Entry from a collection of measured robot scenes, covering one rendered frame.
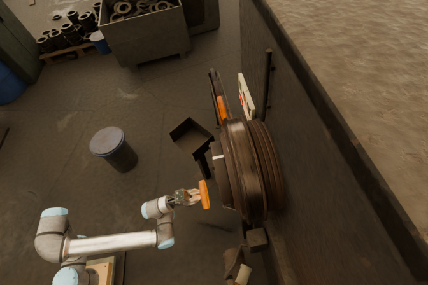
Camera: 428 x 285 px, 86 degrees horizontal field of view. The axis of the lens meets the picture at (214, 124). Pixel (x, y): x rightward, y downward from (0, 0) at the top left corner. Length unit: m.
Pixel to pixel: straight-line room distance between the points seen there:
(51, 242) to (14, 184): 1.92
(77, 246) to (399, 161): 1.34
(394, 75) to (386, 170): 0.20
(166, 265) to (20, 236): 1.43
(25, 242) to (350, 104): 2.79
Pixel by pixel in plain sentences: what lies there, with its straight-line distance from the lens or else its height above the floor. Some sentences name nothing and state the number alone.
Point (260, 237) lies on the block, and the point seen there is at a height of 0.80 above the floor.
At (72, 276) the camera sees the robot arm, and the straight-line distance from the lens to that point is 1.97.
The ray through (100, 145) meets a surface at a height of 0.43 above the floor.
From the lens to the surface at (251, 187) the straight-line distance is 0.85.
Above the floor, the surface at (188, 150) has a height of 0.60.
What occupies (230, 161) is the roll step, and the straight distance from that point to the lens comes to 0.89.
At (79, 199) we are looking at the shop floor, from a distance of 2.71.
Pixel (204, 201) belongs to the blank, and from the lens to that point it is 1.28.
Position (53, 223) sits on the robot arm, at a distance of 1.48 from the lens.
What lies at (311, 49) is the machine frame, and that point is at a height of 1.76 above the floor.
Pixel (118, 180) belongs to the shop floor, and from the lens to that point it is 2.58.
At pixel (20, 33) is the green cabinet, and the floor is 0.52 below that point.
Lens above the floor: 2.07
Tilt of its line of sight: 53 degrees down
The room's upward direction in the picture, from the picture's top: 12 degrees counter-clockwise
